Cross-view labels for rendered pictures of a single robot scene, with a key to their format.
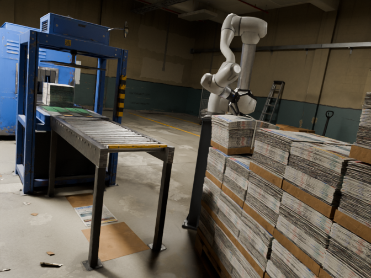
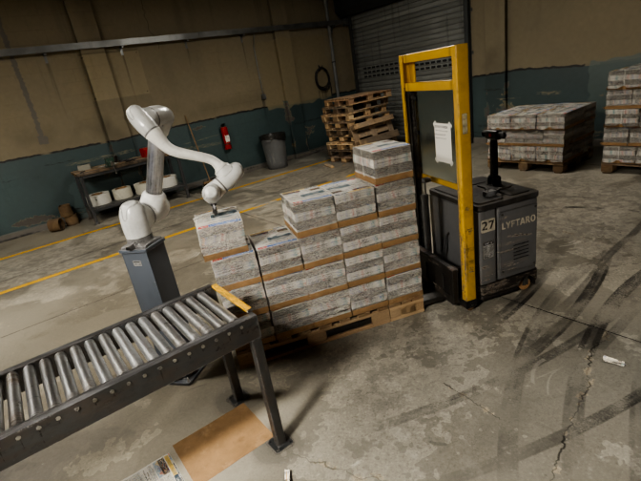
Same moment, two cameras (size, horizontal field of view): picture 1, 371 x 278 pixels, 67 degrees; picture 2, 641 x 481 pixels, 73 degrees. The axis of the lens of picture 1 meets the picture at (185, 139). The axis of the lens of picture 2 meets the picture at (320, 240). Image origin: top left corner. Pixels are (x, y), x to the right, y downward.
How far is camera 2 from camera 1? 263 cm
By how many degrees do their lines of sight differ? 82
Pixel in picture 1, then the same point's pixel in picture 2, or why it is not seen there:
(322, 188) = (368, 208)
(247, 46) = not seen: hidden behind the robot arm
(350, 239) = (390, 219)
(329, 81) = not seen: outside the picture
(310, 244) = (371, 239)
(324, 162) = (363, 195)
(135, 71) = not seen: outside the picture
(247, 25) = (165, 117)
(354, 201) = (384, 202)
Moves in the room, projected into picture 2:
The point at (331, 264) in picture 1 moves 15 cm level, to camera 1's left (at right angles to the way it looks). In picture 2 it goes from (386, 236) to (389, 243)
